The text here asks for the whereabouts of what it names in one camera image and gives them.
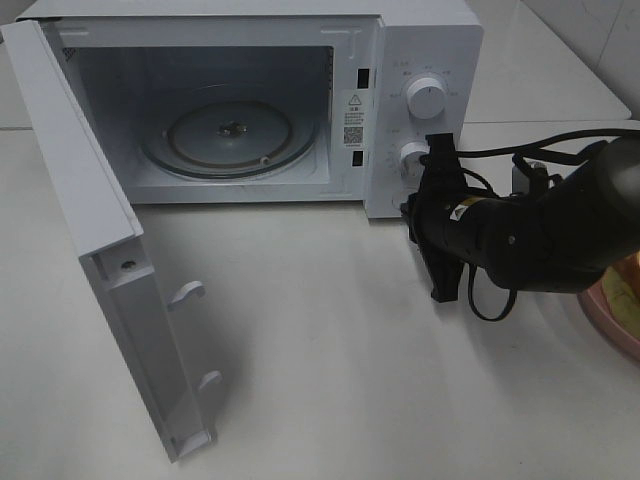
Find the white upper microwave knob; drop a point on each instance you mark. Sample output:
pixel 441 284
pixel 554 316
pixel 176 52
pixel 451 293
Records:
pixel 426 96

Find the white lower microwave knob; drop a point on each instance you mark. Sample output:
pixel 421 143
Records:
pixel 411 168

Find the white microwave oven body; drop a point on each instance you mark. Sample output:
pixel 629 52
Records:
pixel 347 63

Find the white microwave door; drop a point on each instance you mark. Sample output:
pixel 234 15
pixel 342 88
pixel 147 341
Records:
pixel 107 236

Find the glass microwave turntable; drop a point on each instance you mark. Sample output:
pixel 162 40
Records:
pixel 231 139

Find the sandwich with white bread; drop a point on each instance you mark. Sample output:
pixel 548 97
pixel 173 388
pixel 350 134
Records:
pixel 622 301

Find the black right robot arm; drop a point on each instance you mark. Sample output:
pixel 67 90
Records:
pixel 579 215

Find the white microwave knob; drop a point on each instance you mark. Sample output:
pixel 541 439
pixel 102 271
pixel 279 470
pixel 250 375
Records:
pixel 411 168
pixel 426 96

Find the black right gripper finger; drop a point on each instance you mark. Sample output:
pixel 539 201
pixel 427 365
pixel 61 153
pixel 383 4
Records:
pixel 442 157
pixel 445 271

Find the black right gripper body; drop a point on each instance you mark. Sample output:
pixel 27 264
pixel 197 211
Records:
pixel 444 219

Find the pink plate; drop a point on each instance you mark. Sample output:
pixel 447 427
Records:
pixel 595 306

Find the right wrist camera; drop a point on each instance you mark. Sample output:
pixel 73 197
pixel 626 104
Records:
pixel 529 178

